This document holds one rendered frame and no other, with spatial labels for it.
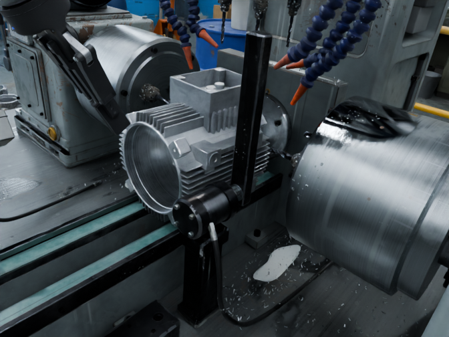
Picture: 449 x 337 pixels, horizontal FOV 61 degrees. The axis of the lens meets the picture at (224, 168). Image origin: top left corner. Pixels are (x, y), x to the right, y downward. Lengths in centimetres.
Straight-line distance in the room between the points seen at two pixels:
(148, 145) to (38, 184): 41
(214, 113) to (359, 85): 34
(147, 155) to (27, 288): 29
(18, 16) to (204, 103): 27
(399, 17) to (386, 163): 37
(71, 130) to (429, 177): 83
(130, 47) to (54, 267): 45
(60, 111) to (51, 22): 55
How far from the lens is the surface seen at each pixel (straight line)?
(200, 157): 58
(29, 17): 51
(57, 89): 102
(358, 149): 51
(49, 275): 67
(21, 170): 112
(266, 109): 80
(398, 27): 80
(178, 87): 65
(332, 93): 72
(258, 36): 50
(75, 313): 60
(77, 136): 106
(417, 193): 48
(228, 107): 63
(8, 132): 71
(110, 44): 89
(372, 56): 81
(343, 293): 78
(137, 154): 71
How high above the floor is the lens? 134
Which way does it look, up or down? 30 degrees down
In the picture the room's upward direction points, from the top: 5 degrees clockwise
